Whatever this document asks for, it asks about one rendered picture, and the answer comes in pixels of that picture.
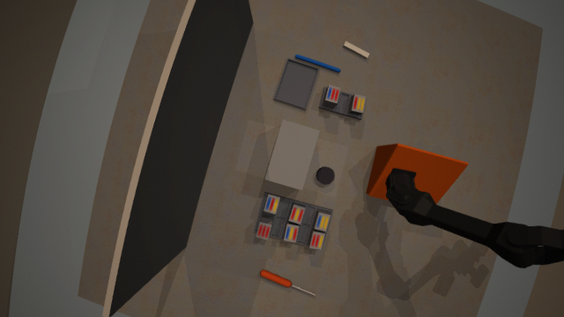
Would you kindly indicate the red-handled screwdriver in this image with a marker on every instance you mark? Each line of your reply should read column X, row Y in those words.
column 280, row 280

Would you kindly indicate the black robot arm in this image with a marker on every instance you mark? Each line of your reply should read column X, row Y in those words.
column 516, row 243

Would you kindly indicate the blue rod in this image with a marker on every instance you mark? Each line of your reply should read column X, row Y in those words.
column 309, row 60

